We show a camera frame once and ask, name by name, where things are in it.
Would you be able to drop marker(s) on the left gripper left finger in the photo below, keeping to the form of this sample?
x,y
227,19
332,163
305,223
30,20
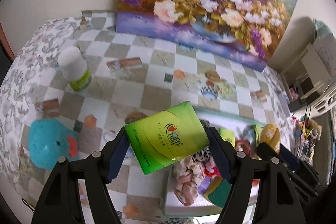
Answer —
x,y
102,167

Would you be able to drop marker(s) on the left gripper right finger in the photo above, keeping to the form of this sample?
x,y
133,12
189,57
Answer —
x,y
237,168

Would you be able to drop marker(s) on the green yellow scrub sponge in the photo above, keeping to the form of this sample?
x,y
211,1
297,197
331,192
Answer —
x,y
218,191

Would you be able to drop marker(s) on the black white spotted cloth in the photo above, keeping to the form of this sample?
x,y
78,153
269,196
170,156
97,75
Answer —
x,y
203,156

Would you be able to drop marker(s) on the small green tissue pack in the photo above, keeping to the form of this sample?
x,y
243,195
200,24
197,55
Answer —
x,y
227,135

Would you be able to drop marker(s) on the white teal-rimmed box tray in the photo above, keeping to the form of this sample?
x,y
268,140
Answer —
x,y
247,133

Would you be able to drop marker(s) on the pink striped scrunchie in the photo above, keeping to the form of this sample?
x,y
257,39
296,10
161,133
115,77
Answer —
x,y
187,181

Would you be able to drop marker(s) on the teal plush toy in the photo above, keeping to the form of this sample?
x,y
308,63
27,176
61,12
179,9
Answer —
x,y
48,140

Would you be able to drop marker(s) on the black power adapter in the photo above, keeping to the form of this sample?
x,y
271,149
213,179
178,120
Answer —
x,y
295,105

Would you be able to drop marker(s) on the checkered patterned tablecloth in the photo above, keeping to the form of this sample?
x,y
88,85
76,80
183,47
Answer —
x,y
129,74

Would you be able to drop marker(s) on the white green pill bottle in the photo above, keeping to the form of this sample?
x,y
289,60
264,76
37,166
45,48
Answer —
x,y
74,68

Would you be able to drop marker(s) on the floral painting canvas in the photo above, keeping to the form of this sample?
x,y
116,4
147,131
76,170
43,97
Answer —
x,y
245,31

